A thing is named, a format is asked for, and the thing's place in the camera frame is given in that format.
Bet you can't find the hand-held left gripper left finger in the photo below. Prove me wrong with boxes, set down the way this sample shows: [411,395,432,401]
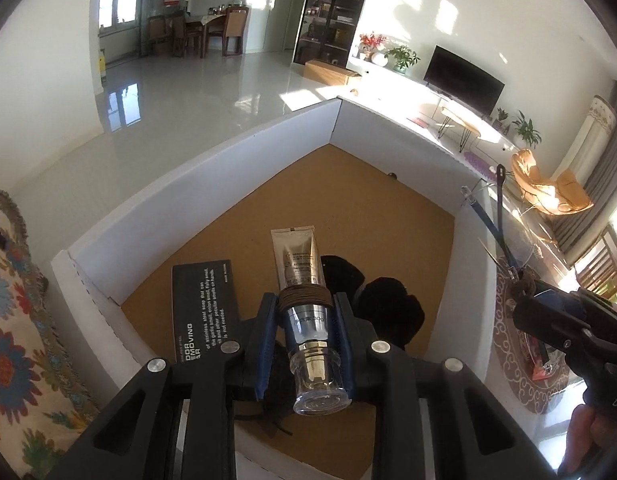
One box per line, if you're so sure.
[44,292,280,480]

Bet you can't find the floral patterned cloth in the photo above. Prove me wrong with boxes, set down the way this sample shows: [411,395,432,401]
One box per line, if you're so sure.
[0,190,102,480]

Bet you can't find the wooden dining table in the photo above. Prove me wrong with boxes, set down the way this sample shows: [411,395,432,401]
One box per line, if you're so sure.
[186,12,226,58]

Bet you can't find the dark display cabinet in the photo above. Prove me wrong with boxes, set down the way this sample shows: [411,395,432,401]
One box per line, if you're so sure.
[293,0,378,68]

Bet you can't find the leafy potted plant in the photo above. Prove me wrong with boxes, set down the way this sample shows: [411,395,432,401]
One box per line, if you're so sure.
[511,111,541,150]

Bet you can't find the grey curtain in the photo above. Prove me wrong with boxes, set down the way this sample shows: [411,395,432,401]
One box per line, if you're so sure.
[558,80,617,266]

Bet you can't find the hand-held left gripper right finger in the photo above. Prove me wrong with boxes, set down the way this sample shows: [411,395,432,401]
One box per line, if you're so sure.
[332,291,559,480]

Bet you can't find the purple mat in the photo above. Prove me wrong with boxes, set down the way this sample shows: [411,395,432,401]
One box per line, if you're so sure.
[462,151,501,181]

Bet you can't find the white cardboard box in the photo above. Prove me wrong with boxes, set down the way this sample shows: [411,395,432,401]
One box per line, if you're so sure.
[51,96,499,480]

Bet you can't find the orange lounge chair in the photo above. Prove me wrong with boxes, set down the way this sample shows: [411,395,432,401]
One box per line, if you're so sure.
[511,149,556,201]
[538,170,594,216]

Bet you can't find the green potted plant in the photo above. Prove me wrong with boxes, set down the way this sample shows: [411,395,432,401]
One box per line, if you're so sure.
[385,45,420,73]

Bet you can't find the gold cream tube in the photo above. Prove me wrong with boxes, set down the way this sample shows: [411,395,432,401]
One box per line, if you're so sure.
[270,225,323,293]

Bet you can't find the wooden coffee table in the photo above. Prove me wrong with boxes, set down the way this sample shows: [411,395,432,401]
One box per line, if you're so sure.
[435,107,481,153]

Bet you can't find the wooden slatted chair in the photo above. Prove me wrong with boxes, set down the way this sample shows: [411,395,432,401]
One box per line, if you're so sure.
[573,222,617,306]

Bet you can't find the person's right hand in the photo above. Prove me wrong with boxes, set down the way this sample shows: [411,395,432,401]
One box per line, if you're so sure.
[558,402,617,479]

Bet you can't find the wooden dining chair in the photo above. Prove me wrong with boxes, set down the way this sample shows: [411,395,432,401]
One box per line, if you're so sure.
[222,6,250,57]

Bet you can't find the red flowers in vase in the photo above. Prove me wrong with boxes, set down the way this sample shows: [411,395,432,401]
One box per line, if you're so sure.
[358,32,389,67]

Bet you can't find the covered standing air conditioner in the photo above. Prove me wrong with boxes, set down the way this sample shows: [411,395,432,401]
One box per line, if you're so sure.
[571,95,616,181]

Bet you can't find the white door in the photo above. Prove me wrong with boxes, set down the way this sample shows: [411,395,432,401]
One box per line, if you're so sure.
[261,0,302,53]

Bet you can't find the black television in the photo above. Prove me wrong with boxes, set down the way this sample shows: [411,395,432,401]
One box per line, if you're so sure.
[423,45,505,117]

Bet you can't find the black printed box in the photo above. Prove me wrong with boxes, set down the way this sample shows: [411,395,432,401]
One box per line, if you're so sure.
[171,259,249,361]

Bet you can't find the long brown cardboard carton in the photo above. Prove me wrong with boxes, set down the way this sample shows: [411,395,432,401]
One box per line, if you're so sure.
[303,59,363,86]

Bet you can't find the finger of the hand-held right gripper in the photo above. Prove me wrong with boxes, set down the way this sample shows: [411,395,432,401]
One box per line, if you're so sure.
[513,296,580,357]
[531,282,596,319]

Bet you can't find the white television console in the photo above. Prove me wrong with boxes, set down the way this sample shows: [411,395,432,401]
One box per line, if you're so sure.
[358,55,521,153]

